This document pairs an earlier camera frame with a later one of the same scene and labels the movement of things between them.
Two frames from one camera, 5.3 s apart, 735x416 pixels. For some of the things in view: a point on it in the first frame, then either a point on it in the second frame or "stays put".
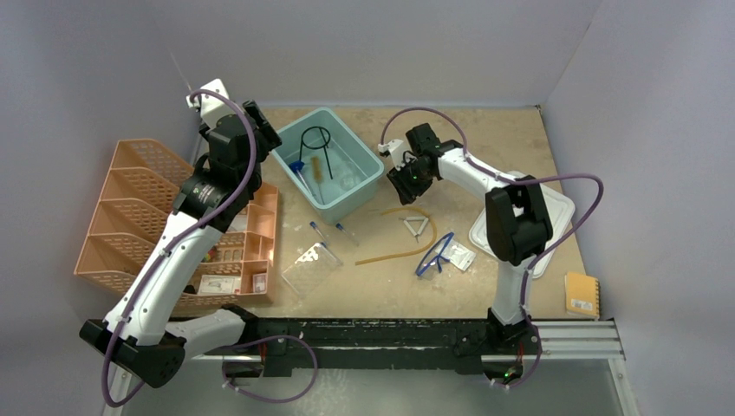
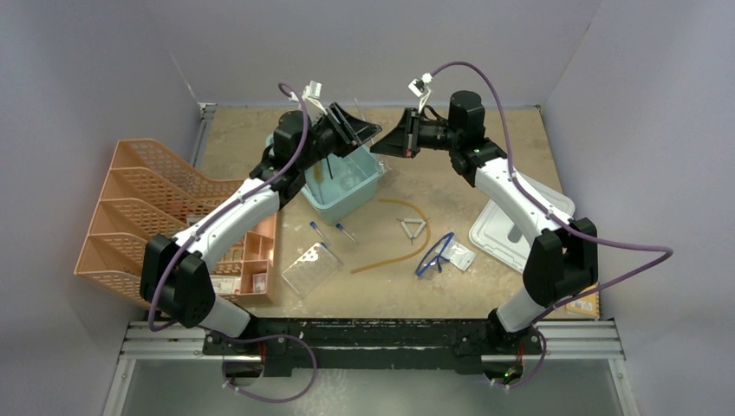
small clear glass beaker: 347,182 stays put
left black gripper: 266,138 → 350,132
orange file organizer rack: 134,204 stays put
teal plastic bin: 333,169 stays put
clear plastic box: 311,269 stays put
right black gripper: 407,191 → 405,140
